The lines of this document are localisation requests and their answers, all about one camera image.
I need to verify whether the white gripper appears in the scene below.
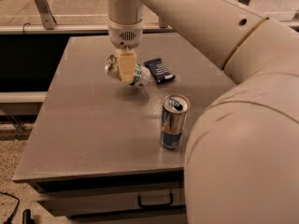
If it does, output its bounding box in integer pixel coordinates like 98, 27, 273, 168
108, 20, 143, 83

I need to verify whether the green white 7up can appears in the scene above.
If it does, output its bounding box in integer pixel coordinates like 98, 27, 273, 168
105, 55, 150, 88

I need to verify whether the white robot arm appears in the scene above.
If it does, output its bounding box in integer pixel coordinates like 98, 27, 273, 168
107, 0, 299, 224

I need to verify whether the blue silver energy drink can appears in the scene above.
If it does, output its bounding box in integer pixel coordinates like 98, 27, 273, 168
161, 93, 190, 150

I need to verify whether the dark blue snack bar wrapper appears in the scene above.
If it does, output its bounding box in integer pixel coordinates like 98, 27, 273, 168
144, 58, 176, 84

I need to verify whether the grey drawer cabinet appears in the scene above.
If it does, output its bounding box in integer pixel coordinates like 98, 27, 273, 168
13, 33, 234, 224

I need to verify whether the black object on floor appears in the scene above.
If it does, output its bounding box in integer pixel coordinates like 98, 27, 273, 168
22, 209, 35, 224

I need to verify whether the middle metal railing bracket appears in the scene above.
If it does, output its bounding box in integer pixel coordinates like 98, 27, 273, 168
158, 17, 168, 28

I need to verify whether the left metal railing bracket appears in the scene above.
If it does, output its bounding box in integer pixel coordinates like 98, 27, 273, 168
34, 0, 57, 30

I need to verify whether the black drawer handle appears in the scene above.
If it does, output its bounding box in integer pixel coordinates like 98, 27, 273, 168
137, 192, 174, 209

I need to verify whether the black floor cable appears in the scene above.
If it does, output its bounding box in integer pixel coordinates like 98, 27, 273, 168
0, 190, 21, 224

